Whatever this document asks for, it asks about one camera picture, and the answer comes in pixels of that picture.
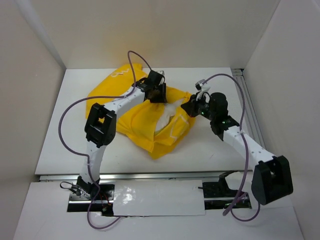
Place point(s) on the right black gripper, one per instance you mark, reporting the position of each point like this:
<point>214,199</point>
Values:
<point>190,106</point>

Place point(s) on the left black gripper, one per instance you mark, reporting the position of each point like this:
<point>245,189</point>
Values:
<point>161,98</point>

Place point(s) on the white pillow with yellow edge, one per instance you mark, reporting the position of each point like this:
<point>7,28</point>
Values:
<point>169,112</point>

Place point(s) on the yellow pillowcase with white print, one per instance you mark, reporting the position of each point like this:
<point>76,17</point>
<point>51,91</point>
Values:
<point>139,123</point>

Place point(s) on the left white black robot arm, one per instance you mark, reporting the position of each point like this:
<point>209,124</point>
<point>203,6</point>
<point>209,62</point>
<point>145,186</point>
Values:
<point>100,127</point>

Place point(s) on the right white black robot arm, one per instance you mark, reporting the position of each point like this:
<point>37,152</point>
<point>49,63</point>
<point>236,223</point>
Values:
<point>271,178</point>

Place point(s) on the white cover plate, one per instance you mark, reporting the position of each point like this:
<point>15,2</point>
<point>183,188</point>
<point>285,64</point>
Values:
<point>153,198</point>

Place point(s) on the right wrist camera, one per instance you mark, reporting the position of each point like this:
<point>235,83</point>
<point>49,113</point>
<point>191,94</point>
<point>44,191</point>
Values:
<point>201,87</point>

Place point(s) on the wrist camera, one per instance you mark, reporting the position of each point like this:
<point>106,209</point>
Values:
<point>162,72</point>
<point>201,87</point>

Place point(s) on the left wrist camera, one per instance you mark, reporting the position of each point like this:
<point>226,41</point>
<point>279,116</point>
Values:
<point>162,72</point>

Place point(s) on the aluminium rail right side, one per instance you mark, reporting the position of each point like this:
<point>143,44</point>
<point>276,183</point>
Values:
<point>251,120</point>

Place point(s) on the aluminium rail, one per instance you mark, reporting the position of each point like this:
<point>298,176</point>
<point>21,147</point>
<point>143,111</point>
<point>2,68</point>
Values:
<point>251,120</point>
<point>139,176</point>

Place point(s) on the aluminium rail front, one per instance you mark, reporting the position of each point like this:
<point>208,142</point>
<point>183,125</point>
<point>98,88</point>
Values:
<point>139,176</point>

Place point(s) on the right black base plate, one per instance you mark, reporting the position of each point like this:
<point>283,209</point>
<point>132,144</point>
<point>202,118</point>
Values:
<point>217,196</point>

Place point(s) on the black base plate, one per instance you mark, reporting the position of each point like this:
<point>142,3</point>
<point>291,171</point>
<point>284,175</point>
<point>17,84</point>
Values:
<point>79,201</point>
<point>217,196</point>

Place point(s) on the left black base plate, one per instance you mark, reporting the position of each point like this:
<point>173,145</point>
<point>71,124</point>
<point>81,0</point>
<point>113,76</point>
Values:
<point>79,201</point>

